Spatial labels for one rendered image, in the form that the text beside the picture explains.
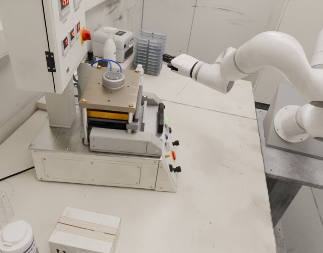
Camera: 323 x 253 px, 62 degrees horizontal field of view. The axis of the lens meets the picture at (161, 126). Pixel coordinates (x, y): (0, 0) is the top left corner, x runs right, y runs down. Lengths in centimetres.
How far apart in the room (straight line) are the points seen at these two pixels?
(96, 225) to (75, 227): 6
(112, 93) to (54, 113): 24
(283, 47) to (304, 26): 225
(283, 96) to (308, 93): 78
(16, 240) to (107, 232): 24
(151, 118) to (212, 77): 29
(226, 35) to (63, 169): 268
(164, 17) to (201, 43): 54
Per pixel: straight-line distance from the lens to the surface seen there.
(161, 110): 105
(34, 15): 78
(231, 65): 87
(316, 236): 227
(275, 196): 176
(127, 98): 91
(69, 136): 104
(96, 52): 196
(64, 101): 101
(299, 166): 144
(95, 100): 90
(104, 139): 92
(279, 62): 76
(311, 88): 74
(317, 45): 81
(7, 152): 130
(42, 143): 103
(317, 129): 111
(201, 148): 131
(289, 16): 294
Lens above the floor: 159
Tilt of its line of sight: 37 degrees down
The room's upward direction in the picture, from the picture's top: 8 degrees clockwise
